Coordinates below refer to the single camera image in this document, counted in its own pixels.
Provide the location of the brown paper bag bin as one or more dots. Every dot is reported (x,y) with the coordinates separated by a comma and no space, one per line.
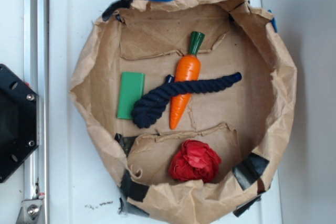
(248,125)

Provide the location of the orange plastic carrot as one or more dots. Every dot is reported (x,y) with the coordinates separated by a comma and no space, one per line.
(188,69)

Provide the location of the green rectangular block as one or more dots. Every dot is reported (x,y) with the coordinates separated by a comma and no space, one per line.
(131,90)

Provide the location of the red crumpled paper ball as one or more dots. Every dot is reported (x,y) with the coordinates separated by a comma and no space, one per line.
(195,161)

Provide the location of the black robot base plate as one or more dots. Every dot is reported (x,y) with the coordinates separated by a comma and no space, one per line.
(18,122)

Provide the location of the aluminium extrusion rail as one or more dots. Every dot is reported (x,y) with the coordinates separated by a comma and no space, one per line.
(36,45)

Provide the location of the metal corner bracket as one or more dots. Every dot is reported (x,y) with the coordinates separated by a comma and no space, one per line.
(30,211)

